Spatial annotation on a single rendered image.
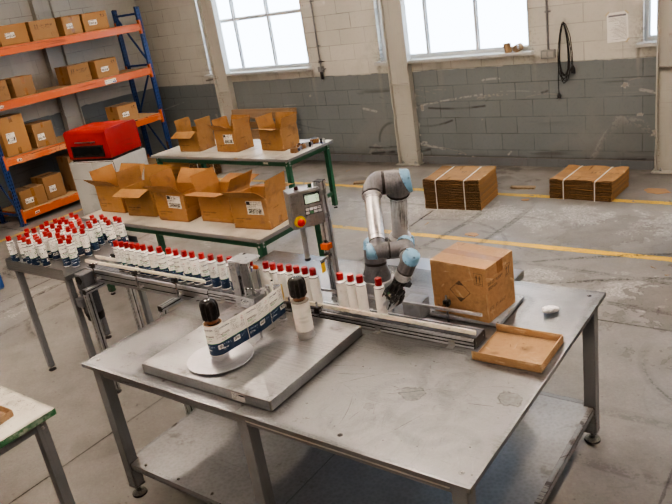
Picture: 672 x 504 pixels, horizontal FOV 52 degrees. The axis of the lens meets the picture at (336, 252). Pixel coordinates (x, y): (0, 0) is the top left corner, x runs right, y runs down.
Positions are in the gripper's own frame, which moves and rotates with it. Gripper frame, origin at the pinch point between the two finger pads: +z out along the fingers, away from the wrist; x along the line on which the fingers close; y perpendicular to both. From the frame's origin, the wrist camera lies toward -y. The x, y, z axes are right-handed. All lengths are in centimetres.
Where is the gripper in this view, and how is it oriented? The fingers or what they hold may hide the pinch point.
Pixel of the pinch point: (389, 307)
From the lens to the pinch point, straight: 328.0
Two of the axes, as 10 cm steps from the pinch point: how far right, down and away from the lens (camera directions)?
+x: 7.7, 5.4, -3.3
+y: -5.7, 3.8, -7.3
